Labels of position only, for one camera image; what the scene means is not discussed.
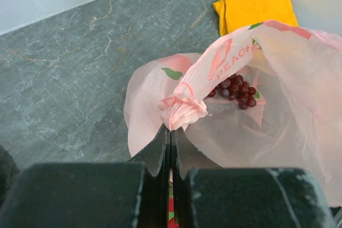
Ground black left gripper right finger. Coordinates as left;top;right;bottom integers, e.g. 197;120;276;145
170;130;337;227

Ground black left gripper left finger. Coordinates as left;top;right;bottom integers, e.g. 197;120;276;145
1;127;168;227

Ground pink plastic bag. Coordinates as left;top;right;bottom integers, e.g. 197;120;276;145
123;20;341;207

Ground red fake grape bunch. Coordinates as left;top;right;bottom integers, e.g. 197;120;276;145
207;74;261;110

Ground black flower patterned cloth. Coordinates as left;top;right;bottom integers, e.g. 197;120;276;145
0;145;20;205

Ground orange folded cloth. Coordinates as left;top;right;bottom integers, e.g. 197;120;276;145
213;0;298;36

